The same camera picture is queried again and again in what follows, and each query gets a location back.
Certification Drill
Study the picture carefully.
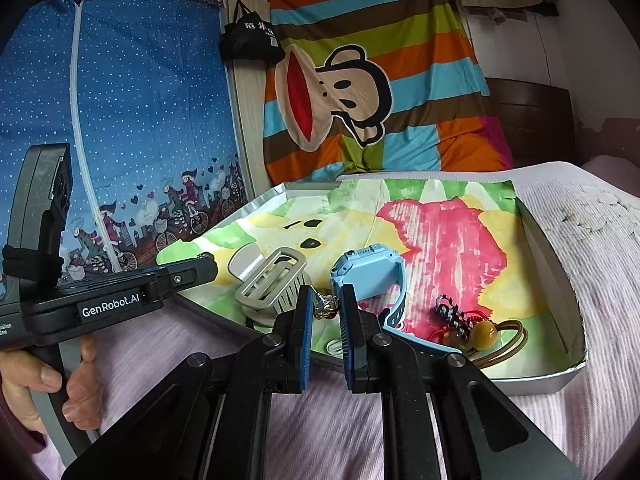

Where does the striped monkey cartoon blanket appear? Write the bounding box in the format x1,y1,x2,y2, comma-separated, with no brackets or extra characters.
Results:
262,0,512,184

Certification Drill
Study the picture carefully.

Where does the black white striped hair clip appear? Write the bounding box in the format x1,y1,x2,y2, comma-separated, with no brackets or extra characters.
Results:
435,295,475,340

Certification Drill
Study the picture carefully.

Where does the black hanging bag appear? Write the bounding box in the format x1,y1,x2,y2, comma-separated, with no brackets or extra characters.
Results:
218,0,285,66

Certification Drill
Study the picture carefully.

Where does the blue dotted wardrobe cover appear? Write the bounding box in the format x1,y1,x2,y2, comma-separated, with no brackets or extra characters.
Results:
1,0,246,282

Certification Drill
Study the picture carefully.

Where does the red cord bead charm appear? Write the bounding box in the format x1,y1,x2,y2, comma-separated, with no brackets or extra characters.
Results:
437,310,485,341

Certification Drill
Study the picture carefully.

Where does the silver box colourful lining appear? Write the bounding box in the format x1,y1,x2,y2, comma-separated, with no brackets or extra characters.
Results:
155,179,587,396

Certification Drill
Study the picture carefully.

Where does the brown hair tie yellow bead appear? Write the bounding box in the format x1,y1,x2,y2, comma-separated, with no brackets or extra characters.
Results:
444,320,528,370

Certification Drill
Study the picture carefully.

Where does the beige hair claw clip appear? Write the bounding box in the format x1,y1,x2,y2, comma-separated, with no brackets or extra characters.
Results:
228,243,310,327

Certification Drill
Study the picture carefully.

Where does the pink ribbed bedsheet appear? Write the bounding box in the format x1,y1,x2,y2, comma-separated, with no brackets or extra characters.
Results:
96,162,639,479

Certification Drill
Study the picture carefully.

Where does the mint green hair clip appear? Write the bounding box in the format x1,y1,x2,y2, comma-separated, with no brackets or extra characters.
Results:
326,338,343,360

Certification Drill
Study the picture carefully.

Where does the light blue kids smartwatch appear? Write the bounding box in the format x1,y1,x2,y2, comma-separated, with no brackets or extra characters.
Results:
330,244,458,354

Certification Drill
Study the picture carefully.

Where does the dark wooden headboard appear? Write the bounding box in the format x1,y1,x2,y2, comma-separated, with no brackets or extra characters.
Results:
487,78,578,167

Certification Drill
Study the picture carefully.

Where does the person's left hand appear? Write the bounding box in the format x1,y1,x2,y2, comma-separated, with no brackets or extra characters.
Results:
1,334,103,434

